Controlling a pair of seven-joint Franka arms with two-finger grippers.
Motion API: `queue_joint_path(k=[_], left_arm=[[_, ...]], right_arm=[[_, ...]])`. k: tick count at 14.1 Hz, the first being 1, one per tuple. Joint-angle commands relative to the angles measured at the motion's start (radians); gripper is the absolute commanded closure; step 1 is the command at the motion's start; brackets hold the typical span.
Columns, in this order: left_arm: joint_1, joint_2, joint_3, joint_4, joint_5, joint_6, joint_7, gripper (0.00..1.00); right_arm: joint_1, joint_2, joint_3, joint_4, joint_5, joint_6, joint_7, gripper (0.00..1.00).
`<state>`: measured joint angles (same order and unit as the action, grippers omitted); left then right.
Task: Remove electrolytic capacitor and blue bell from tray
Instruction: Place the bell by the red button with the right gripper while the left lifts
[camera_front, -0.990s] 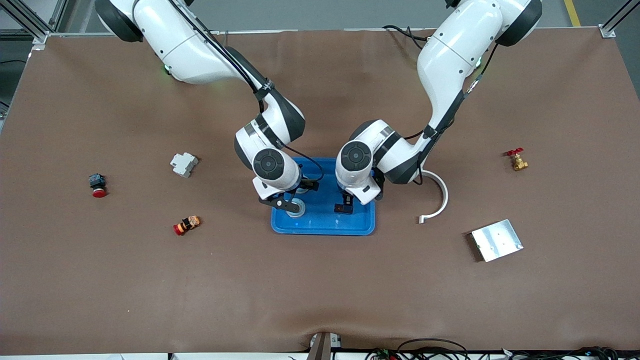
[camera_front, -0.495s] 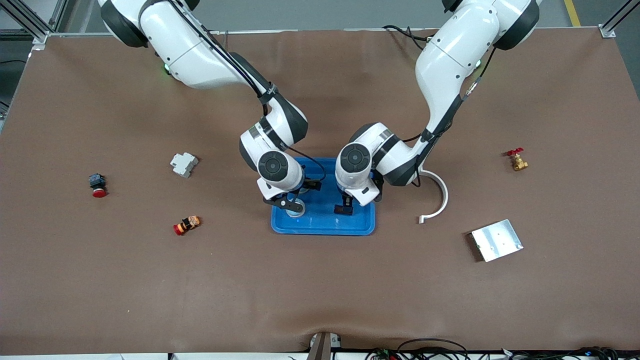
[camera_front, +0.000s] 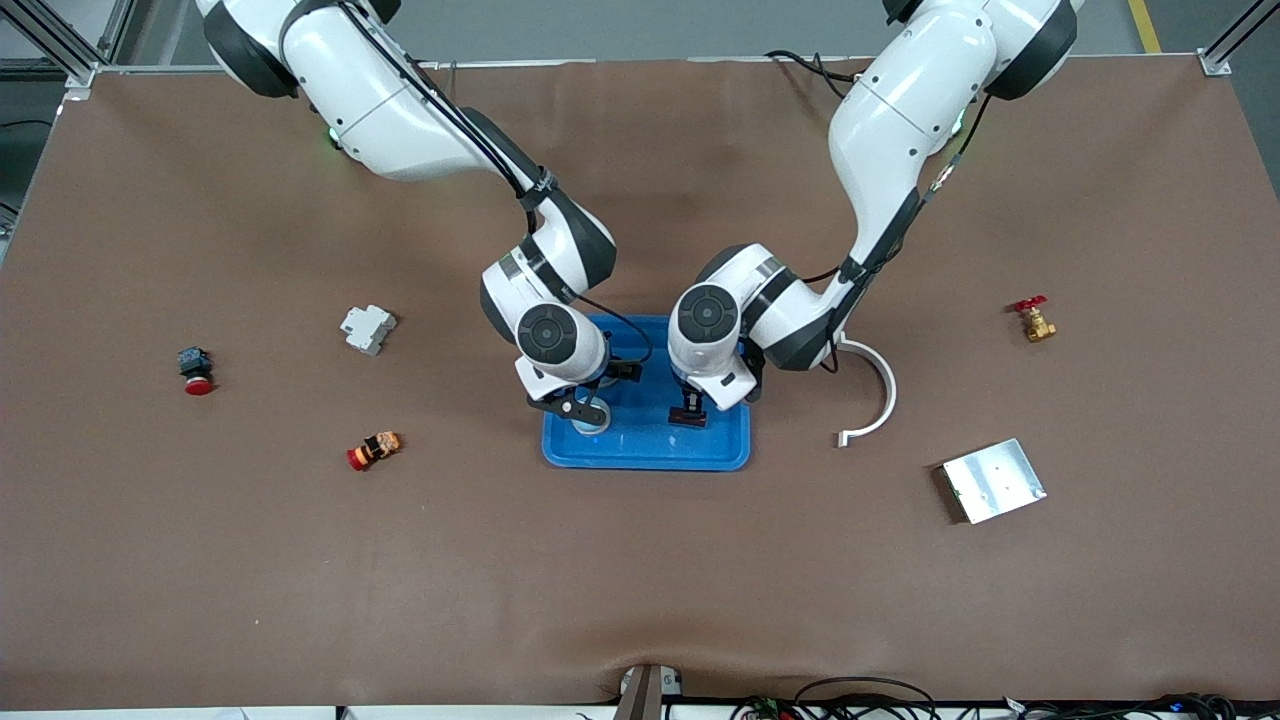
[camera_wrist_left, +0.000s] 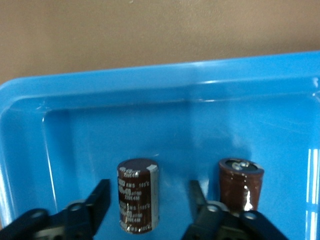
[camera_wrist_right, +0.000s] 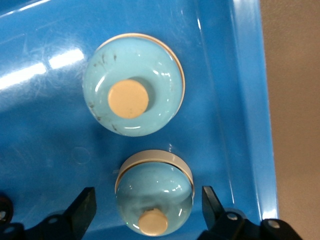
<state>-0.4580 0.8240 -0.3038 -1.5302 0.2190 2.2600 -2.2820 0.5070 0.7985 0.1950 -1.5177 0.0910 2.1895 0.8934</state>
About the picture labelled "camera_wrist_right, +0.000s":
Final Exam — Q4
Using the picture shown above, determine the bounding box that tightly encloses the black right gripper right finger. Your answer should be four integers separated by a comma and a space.
199, 186, 261, 240

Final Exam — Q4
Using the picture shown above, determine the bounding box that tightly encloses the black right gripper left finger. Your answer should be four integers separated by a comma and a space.
32, 186, 97, 240

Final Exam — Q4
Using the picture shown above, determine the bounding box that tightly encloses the light blue call bell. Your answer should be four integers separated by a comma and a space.
82, 32, 186, 138
114, 149, 195, 237

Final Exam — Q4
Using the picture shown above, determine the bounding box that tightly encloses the blue plastic tray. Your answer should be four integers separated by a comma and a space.
0, 0, 280, 240

